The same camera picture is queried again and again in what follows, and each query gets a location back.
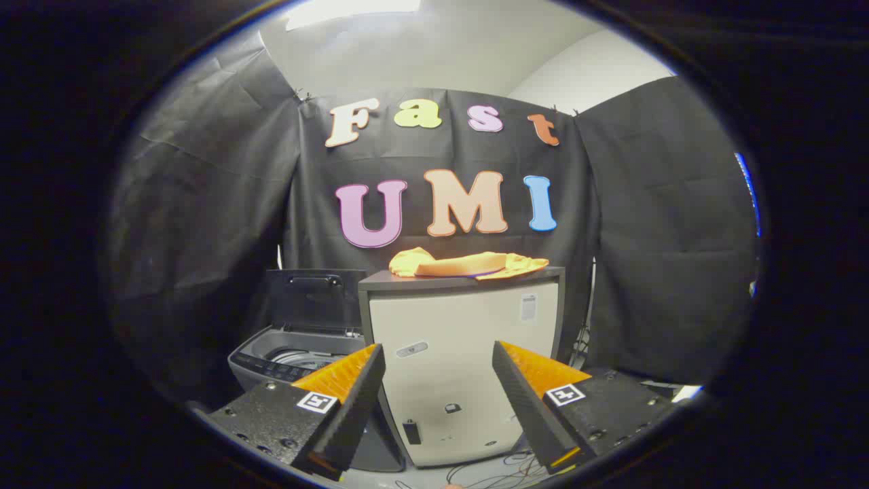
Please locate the orange yellow garment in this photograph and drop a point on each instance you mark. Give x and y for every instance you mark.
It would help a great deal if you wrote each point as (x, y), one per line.
(468, 265)

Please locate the grey white cabinet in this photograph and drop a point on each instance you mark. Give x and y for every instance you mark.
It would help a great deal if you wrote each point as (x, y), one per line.
(461, 319)

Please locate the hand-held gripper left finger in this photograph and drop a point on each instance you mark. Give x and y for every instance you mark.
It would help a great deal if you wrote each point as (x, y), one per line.
(356, 407)

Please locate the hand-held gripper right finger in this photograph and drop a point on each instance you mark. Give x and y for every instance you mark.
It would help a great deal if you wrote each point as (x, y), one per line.
(526, 407)

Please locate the black backdrop cloth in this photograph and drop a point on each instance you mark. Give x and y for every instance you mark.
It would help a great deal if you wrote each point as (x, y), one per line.
(224, 204)

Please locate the grey washing machine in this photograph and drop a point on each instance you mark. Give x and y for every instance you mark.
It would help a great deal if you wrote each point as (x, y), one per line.
(261, 363)

